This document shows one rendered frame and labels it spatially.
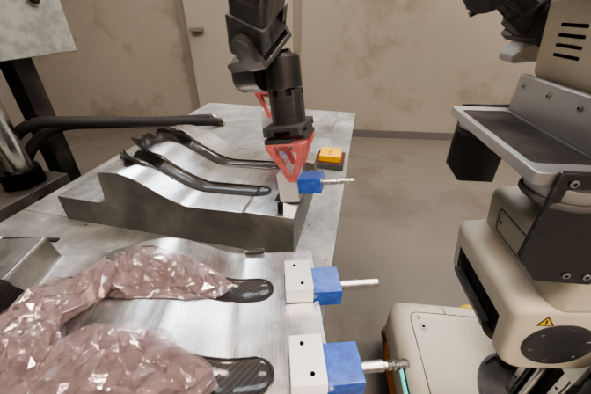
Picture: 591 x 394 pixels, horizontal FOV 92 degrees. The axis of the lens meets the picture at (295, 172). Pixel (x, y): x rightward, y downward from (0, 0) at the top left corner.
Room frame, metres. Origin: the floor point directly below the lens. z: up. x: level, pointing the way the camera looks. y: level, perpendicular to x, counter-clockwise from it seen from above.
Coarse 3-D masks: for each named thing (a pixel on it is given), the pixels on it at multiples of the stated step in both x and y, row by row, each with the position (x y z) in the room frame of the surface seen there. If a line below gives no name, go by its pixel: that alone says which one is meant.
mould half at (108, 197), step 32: (192, 128) 0.68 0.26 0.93; (128, 160) 0.50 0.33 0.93; (192, 160) 0.56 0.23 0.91; (288, 160) 0.59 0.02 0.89; (64, 192) 0.50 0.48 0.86; (96, 192) 0.50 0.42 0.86; (128, 192) 0.45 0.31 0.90; (160, 192) 0.44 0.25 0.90; (192, 192) 0.46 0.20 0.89; (128, 224) 0.45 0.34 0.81; (160, 224) 0.44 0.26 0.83; (192, 224) 0.42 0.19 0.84; (224, 224) 0.41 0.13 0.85; (256, 224) 0.39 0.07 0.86; (288, 224) 0.38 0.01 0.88
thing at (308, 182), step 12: (288, 168) 0.46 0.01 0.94; (300, 168) 0.46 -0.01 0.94; (300, 180) 0.43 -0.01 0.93; (312, 180) 0.42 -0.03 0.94; (324, 180) 0.43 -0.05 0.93; (336, 180) 0.43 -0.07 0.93; (348, 180) 0.42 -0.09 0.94; (288, 192) 0.42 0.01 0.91; (300, 192) 0.42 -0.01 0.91; (312, 192) 0.42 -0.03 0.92
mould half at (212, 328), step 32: (0, 256) 0.27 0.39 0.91; (32, 256) 0.28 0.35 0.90; (64, 256) 0.31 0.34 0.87; (96, 256) 0.31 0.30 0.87; (192, 256) 0.30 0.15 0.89; (224, 256) 0.32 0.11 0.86; (256, 256) 0.33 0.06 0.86; (288, 256) 0.33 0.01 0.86; (96, 320) 0.20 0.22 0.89; (128, 320) 0.19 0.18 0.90; (160, 320) 0.20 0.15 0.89; (192, 320) 0.21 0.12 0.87; (224, 320) 0.22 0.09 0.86; (256, 320) 0.22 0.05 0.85; (288, 320) 0.22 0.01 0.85; (320, 320) 0.22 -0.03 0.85; (224, 352) 0.18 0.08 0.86; (256, 352) 0.18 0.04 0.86; (288, 384) 0.15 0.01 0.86
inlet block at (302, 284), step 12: (288, 264) 0.29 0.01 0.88; (300, 264) 0.29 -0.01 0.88; (288, 276) 0.27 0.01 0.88; (300, 276) 0.27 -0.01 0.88; (312, 276) 0.28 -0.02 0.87; (324, 276) 0.28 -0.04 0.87; (336, 276) 0.28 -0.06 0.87; (288, 288) 0.25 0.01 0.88; (300, 288) 0.25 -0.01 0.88; (312, 288) 0.25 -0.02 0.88; (324, 288) 0.26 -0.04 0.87; (336, 288) 0.26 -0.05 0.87; (288, 300) 0.24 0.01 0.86; (300, 300) 0.25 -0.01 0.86; (312, 300) 0.25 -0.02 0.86; (324, 300) 0.25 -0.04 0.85; (336, 300) 0.25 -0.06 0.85
